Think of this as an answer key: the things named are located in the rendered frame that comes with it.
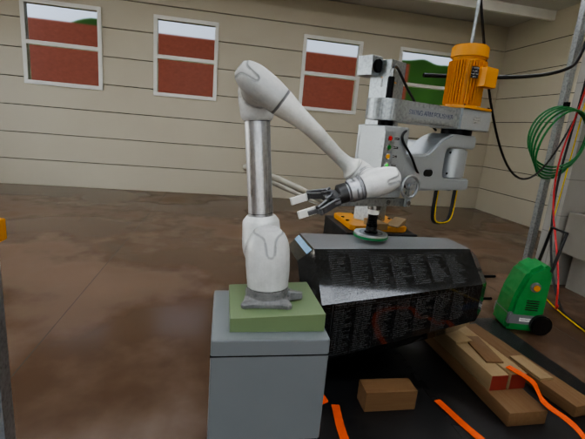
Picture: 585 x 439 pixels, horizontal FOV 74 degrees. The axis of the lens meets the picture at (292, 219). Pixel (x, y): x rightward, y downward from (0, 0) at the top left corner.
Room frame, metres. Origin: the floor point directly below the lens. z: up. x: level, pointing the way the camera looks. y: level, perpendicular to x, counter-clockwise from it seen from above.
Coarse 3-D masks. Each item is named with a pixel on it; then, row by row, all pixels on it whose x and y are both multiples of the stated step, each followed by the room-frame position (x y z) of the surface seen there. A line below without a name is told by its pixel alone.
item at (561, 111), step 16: (576, 32) 4.11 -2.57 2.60; (576, 48) 4.09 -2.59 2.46; (576, 64) 4.09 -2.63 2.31; (560, 96) 4.14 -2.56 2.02; (544, 112) 4.07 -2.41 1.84; (560, 112) 3.92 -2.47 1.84; (576, 112) 4.09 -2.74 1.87; (560, 128) 4.09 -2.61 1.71; (528, 144) 4.03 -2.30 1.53; (560, 160) 4.00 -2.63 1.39; (544, 176) 4.10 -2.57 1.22; (560, 176) 4.09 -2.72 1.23; (544, 192) 4.09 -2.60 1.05; (560, 192) 4.13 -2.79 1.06; (528, 240) 4.11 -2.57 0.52; (528, 256) 4.09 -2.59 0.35; (560, 304) 3.48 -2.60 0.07
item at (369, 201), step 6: (372, 198) 2.32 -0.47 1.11; (378, 198) 2.35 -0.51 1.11; (384, 198) 2.38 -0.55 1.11; (390, 198) 2.41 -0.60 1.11; (396, 198) 2.44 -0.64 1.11; (342, 204) 2.21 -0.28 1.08; (348, 204) 2.23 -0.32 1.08; (354, 204) 2.25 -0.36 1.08; (360, 204) 2.28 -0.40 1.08; (366, 204) 2.30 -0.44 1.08; (372, 204) 2.32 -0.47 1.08; (378, 204) 2.35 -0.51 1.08; (384, 204) 2.38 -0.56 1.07; (390, 204) 2.40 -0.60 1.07; (396, 204) 2.43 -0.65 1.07; (402, 204) 2.46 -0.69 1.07; (408, 204) 2.44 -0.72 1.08
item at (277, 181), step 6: (276, 180) 1.84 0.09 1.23; (282, 180) 1.83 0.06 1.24; (288, 180) 1.84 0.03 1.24; (276, 186) 2.29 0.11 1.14; (282, 186) 2.28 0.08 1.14; (288, 186) 1.84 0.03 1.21; (294, 186) 1.83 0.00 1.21; (300, 186) 1.85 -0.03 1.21; (294, 192) 2.27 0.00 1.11; (300, 192) 1.85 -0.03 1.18; (318, 204) 2.15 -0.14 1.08
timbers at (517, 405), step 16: (480, 336) 2.67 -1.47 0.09; (512, 352) 2.49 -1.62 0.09; (464, 368) 2.22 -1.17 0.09; (480, 384) 2.07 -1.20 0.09; (528, 384) 2.22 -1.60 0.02; (544, 384) 2.14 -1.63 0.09; (560, 384) 2.15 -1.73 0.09; (496, 400) 1.93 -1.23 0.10; (512, 400) 1.94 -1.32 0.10; (528, 400) 1.95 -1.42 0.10; (560, 400) 2.03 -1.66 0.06; (576, 400) 2.00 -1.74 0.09; (512, 416) 1.83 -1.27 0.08; (528, 416) 1.85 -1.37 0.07; (544, 416) 1.87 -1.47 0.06; (576, 416) 1.95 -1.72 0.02
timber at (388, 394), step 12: (360, 384) 1.93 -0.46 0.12; (372, 384) 1.92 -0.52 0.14; (384, 384) 1.93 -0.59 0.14; (396, 384) 1.94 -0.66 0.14; (408, 384) 1.95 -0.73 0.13; (360, 396) 1.90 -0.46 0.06; (372, 396) 1.85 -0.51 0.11; (384, 396) 1.86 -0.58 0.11; (396, 396) 1.87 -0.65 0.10; (408, 396) 1.89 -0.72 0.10; (372, 408) 1.85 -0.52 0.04; (384, 408) 1.86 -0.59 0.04; (396, 408) 1.88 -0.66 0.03; (408, 408) 1.89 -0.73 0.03
